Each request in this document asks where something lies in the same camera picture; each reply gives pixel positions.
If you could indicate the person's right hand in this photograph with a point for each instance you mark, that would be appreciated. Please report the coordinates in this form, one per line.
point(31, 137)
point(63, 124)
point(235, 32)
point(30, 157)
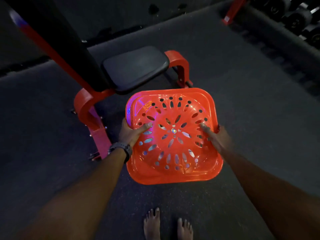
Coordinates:
point(220, 141)

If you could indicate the person's left hand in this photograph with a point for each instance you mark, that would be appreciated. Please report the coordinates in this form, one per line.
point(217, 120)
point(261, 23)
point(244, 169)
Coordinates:
point(128, 134)

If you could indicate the red plastic chair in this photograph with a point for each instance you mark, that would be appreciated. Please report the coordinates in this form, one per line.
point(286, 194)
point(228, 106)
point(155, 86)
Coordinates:
point(160, 177)

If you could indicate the person's left forearm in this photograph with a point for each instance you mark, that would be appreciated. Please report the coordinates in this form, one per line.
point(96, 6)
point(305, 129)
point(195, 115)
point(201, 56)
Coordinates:
point(80, 197)

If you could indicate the person's right forearm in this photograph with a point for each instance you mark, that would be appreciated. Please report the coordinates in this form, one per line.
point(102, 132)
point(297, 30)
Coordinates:
point(275, 197)

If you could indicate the person's left foot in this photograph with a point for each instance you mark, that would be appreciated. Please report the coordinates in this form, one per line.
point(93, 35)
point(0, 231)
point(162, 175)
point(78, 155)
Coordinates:
point(152, 226)

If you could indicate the person's foot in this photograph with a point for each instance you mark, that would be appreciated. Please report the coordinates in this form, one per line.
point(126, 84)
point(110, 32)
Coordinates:
point(185, 231)
point(152, 226)

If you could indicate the person's right foot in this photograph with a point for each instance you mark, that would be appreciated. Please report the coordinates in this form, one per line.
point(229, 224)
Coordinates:
point(185, 231)

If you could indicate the black wristwatch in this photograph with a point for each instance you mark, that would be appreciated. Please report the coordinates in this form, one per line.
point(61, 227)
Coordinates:
point(122, 147)

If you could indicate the red black dumbbell rack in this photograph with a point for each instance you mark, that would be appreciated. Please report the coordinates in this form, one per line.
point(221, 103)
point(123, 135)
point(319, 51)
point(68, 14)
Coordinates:
point(233, 9)

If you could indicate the set of black dumbbells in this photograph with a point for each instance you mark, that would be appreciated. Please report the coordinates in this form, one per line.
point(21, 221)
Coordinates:
point(297, 19)

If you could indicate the black upright bench red frame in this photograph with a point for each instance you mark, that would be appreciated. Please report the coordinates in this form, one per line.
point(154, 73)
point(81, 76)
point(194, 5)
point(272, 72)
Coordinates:
point(135, 67)

